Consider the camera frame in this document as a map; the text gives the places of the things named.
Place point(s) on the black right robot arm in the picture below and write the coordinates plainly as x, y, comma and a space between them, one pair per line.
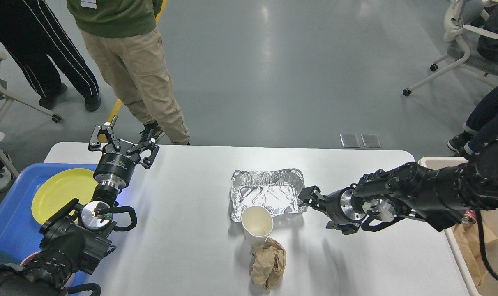
437, 197

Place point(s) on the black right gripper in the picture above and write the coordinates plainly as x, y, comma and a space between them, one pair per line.
338, 207

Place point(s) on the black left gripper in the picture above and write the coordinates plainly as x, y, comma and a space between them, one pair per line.
116, 169

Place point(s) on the yellow plate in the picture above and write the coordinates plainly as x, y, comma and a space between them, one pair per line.
59, 190

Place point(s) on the white plastic bin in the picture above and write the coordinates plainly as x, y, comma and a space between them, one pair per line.
489, 286

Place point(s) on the floor outlet plate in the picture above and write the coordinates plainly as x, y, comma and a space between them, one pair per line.
371, 141
350, 141

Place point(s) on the aluminium foil tray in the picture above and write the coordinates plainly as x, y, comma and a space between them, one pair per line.
276, 191

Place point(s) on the floor outlet plate right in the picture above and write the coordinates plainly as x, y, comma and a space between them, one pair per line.
371, 141

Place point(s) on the pink mug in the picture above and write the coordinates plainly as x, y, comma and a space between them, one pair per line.
28, 259

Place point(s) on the white paper cup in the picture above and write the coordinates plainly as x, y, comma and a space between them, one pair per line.
257, 223

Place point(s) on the blue plastic tray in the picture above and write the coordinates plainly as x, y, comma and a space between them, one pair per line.
10, 222

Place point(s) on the person in black trackpants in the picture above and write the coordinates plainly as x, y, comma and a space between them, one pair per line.
33, 36

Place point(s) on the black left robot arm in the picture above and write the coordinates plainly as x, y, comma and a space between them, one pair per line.
103, 214

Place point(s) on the crushed red can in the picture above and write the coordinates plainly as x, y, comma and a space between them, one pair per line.
469, 217

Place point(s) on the floor outlet plate left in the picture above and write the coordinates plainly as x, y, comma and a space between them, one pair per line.
350, 141

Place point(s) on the large brown paper bag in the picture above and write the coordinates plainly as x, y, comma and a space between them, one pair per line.
467, 237

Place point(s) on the person in khaki trousers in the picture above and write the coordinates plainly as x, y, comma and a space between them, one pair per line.
124, 41

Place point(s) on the crumpled brown paper ball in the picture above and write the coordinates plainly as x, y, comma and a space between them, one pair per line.
269, 263

